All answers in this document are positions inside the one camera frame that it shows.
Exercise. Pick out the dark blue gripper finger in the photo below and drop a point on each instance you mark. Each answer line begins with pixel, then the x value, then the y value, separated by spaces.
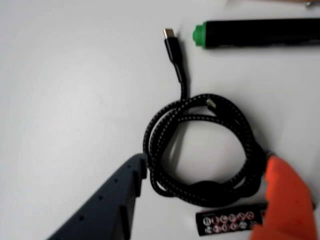
pixel 105 212

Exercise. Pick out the black marker with green cap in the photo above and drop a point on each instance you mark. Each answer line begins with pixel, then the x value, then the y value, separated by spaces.
pixel 250 33

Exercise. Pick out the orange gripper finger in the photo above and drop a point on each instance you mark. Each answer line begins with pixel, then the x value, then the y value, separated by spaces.
pixel 290 205

